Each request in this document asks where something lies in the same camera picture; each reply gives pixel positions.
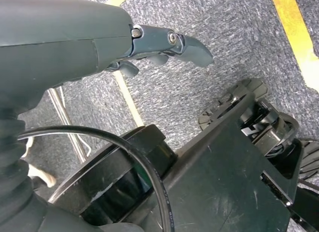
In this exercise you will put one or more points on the robot black right leg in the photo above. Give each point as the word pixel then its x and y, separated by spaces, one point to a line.
pixel 306 207

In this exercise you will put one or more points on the white rounded floor object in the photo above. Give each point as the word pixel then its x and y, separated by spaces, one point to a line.
pixel 42 177

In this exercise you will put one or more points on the chrome metal frame leg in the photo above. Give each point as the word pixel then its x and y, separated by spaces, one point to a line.
pixel 65 124

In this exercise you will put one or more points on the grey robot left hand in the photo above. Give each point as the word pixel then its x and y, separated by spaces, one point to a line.
pixel 50 42

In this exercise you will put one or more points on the yellow floor tape outline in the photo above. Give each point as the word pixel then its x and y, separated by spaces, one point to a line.
pixel 129 101
pixel 295 32

